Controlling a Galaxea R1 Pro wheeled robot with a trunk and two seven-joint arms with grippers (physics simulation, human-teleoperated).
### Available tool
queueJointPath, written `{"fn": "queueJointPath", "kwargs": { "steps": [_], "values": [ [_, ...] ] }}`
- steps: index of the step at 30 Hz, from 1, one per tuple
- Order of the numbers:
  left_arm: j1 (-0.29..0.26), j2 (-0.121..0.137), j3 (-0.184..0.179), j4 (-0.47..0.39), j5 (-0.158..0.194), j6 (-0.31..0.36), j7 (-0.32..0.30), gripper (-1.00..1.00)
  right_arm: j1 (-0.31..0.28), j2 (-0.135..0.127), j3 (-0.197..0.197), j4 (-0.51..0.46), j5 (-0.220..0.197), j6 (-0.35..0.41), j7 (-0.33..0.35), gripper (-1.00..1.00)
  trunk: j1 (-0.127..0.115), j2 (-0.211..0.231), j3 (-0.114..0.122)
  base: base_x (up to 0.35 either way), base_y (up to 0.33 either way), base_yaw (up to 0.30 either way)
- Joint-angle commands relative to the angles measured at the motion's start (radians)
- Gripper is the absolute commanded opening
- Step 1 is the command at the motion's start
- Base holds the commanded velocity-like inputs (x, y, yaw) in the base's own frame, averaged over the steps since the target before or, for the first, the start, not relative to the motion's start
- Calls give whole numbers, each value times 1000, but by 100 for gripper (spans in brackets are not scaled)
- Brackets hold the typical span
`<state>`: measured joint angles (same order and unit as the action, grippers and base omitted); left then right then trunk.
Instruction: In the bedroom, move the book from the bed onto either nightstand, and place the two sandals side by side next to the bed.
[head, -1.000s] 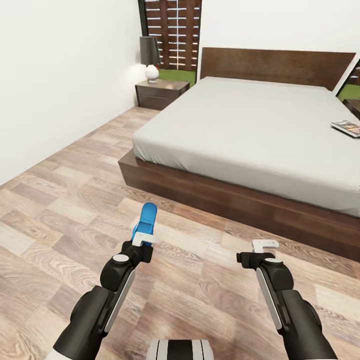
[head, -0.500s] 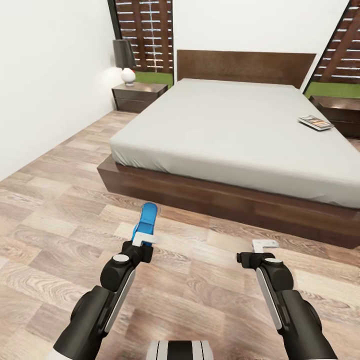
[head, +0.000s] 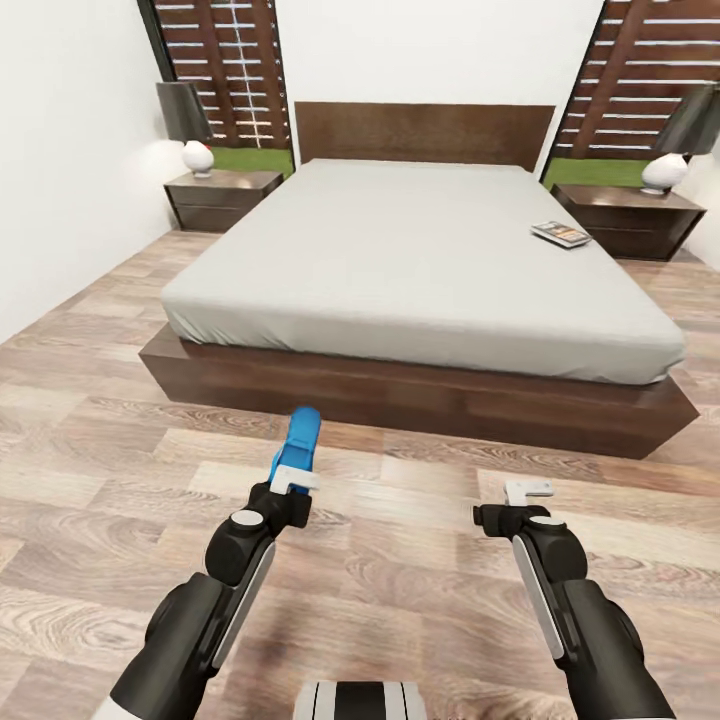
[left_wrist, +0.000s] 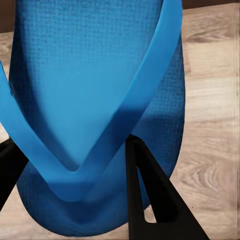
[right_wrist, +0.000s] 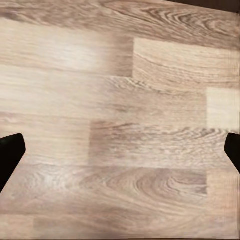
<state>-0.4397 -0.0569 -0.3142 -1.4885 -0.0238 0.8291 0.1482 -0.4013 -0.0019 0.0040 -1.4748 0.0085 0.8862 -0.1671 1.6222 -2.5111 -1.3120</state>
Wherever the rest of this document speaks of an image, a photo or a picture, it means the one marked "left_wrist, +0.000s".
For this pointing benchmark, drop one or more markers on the bed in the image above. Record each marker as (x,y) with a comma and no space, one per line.
(7,10)

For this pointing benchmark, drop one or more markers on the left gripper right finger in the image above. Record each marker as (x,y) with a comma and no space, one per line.
(174,220)

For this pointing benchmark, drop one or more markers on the sandal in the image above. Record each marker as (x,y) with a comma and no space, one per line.
(84,74)

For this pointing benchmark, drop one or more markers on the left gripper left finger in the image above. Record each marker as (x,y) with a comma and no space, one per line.
(12,164)

